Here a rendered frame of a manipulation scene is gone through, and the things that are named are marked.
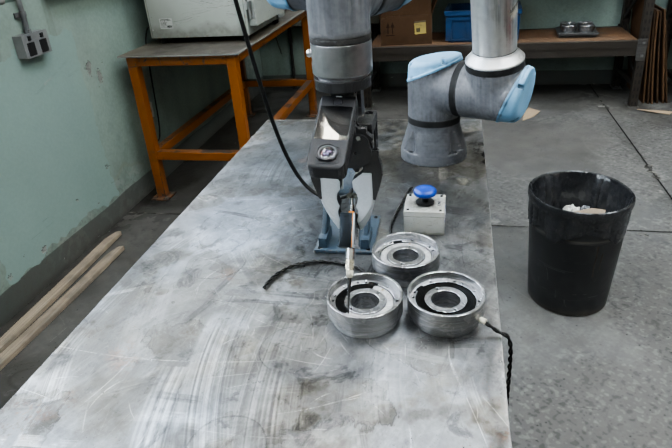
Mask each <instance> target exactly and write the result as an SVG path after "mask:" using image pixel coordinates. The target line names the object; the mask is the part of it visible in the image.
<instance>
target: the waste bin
mask: <svg viewBox="0 0 672 448"><path fill-rule="evenodd" d="M528 196H529V201H528V220H529V248H528V292H529V295H530V296H531V298H532V299H533V300H534V301H535V302H536V303H537V304H539V305H540V306H542V307H543V308H545V309H547V310H550V311H552V312H555V313H558V314H562V315H568V316H585V315H590V314H593V313H596V312H598V311H600V310H601V309H602V308H603V307H604V306H605V305H606V302H607V298H608V295H609V291H610V287H611V284H612V280H613V276H614V273H615V269H616V265H617V262H618V258H619V254H620V251H621V247H622V243H623V240H624V236H625V234H626V231H627V227H628V224H629V221H630V218H631V213H632V210H633V208H634V206H635V203H636V197H635V194H634V192H633V191H632V190H631V189H630V188H629V187H627V186H626V185H625V184H623V183H622V182H620V181H618V180H616V179H614V178H611V177H609V176H605V175H602V174H598V173H593V172H586V171H573V170H566V171H554V172H549V173H545V174H542V175H539V176H537V177H535V178H534V179H533V180H532V181H531V182H530V184H529V186H528ZM572 204H573V205H574V206H575V207H580V208H581V207H582V206H583V205H586V206H590V208H596V209H603V210H606V211H605V213H579V212H572V211H567V210H563V208H564V207H565V206H566V205H572Z"/></svg>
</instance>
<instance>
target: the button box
mask: <svg viewBox="0 0 672 448"><path fill-rule="evenodd" d="M445 203H446V195H435V196H434V197H432V198H429V199H428V202H422V198H418V197H416V196H415V195H414V194H407V196H406V201H405V206H404V232H415V233H420V234H424V235H444V229H445V214H446V205H445Z"/></svg>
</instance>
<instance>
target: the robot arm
mask: <svg viewBox="0 0 672 448"><path fill-rule="evenodd" d="M267 1H268V3H269V4H270V5H272V6H273V7H275V8H278V9H289V10H291V11H297V10H307V20H308V31H309V41H310V49H308V50H307V51H306V55H307V57H312V72H313V74H314V75H315V77H314V81H315V89H316V90H318V91H320V92H324V93H330V96H322V98H321V101H320V105H319V110H318V114H317V118H316V123H315V127H314V131H313V136H312V140H311V144H310V149H309V153H308V157H307V165H308V169H309V174H310V177H311V180H312V183H313V185H314V187H315V190H316V192H317V194H318V196H319V199H321V201H322V204H323V206H324V208H325V210H326V212H327V213H328V215H329V217H330V218H331V219H332V221H333V222H334V223H335V225H336V226H337V227H338V228H339V229H340V212H342V211H341V208H340V206H341V202H342V200H341V198H340V196H339V191H340V188H341V186H342V179H344V178H345V177H346V175H347V171H348V168H353V170H354V171H355V172H358V173H357V174H356V175H355V176H354V178H353V181H352V185H353V190H354V191H355V193H356V194H357V198H358V200H357V203H356V208H357V211H358V217H357V221H356V222H357V225H358V228H359V230H362V229H363V228H364V227H365V225H366V224H367V222H368V221H369V219H370V216H371V213H372V210H373V207H374V204H375V200H376V197H377V194H378V191H379V187H380V184H381V180H382V176H383V163H382V160H381V158H380V156H379V148H378V124H377V110H365V108H364V89H366V88H368V87H370V86H371V73H370V72H371V71H372V70H373V60H372V39H371V22H370V17H373V16H376V15H379V14H382V13H385V12H388V11H395V10H398V9H400V8H401V7H402V6H403V5H406V4H408V3H409V2H410V1H412V0H267ZM470 2H471V29H472V51H471V52H470V53H469V54H468V55H467V57H466V58H465V61H462V59H463V57H462V54H461V53H460V52H456V51H447V52H438V53H432V54H427V55H423V56H420V57H417V58H415V59H413V60H412V61H411V62H410V63H409V65H408V79H407V82H408V126H407V129H406V132H405V135H404V138H403V141H402V144H401V157H402V159H403V160H404V161H406V162H407V163H410V164H412V165H416V166H421V167H446V166H451V165H455V164H458V163H460V162H462V161H463V160H465V158H466V157H467V144H466V141H465V137H464V134H463V131H462V128H461V125H460V116H461V117H468V118H475V119H483V120H490V121H496V122H509V123H513V122H516V121H518V120H519V119H520V118H521V117H522V116H523V115H524V113H525V111H526V109H527V107H528V104H529V102H530V99H531V96H532V92H533V89H534V84H535V76H536V72H535V68H534V67H532V66H530V65H527V66H525V53H524V52H523V51H522V50H521V49H519V48H518V47H517V28H518V0H470ZM370 114H372V115H370ZM373 133H374V135H373ZM373 138H374V145H373ZM360 168H362V170H361V171H360V172H359V170H360Z"/></svg>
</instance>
